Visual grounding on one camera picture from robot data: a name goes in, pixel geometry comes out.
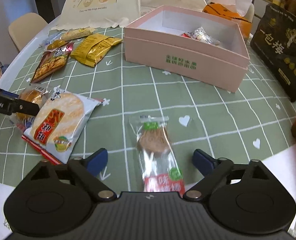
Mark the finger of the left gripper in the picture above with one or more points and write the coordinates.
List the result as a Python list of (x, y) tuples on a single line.
[(22, 106)]

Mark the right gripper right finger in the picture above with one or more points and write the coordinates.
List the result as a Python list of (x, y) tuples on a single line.
[(214, 172)]

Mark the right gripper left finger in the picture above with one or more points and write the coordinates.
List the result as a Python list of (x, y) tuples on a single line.
[(85, 172)]

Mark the small bread cake packet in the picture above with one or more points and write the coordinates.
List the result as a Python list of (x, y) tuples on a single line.
[(31, 101)]

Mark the rice cracker packet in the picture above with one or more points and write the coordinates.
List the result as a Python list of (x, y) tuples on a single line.
[(60, 122)]

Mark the hawthorn lollipop packet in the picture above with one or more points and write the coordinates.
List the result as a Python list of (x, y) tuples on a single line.
[(158, 164)]

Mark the red vegetarian chicken packet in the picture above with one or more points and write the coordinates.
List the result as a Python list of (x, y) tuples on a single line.
[(52, 61)]

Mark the olive vacuum packet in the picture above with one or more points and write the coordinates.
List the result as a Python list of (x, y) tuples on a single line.
[(53, 44)]

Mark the yellow gold snack packet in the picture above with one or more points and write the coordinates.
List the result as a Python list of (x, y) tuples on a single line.
[(93, 49)]

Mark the long yellow biscuit packet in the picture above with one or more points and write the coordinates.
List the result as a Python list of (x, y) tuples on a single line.
[(77, 33)]

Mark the white biscuit snack packet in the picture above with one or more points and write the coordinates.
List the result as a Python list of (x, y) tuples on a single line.
[(200, 35)]

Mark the green checked tablecloth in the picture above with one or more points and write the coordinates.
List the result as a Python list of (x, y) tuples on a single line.
[(252, 123)]

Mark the beige chair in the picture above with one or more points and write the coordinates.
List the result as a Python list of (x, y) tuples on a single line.
[(25, 28)]

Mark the pink cardboard box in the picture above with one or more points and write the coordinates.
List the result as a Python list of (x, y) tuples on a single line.
[(155, 40)]

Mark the cream mesh food cover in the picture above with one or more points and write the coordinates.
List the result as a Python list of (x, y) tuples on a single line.
[(112, 13)]

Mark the black plum snack bag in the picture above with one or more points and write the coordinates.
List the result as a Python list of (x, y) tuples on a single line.
[(275, 43)]

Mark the orange tissue pack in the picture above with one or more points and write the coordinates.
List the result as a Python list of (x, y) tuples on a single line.
[(238, 11)]

